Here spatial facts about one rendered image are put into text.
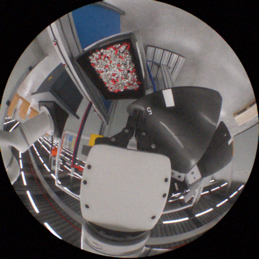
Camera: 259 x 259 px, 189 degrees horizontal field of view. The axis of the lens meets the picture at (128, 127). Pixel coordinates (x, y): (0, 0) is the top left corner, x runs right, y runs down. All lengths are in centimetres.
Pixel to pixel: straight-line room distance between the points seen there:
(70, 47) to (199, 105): 37
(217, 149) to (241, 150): 556
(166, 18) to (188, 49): 44
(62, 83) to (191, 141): 52
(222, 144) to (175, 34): 104
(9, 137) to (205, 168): 79
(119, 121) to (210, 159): 105
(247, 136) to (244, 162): 127
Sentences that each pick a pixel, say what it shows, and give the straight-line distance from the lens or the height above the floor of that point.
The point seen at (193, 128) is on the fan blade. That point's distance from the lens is 17.
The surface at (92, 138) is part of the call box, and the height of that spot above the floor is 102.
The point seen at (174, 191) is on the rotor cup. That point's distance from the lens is 31.
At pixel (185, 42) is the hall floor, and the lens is 115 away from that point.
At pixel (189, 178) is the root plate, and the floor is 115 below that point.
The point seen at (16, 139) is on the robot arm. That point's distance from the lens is 46.
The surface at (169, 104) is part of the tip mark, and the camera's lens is 16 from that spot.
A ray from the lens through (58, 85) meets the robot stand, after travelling 44.
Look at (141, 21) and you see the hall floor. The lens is 107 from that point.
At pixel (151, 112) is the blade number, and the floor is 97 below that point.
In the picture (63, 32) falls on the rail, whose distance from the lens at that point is 32.
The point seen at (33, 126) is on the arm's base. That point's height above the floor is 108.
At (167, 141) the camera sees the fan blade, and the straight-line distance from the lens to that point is 20.
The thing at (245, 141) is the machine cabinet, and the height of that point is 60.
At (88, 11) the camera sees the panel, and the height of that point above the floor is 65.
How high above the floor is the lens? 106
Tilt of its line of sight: 18 degrees down
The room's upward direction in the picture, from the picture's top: 170 degrees counter-clockwise
